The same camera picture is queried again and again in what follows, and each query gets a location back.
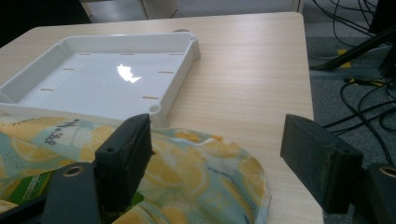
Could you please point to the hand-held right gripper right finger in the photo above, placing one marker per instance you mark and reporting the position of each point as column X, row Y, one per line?
column 317, row 158

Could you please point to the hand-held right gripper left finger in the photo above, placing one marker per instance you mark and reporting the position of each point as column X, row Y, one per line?
column 123, row 161

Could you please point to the lemon print cloth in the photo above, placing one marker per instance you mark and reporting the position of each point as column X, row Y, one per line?
column 193, row 174

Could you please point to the white plastic tray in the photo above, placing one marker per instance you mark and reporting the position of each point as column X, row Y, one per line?
column 93, row 81

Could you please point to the yellow tape piece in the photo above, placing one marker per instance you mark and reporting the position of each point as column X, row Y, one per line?
column 344, row 57

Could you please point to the black stand leg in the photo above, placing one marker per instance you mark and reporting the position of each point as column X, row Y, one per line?
column 355, row 51

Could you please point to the white cabinet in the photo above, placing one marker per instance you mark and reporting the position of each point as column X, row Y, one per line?
column 186, row 7

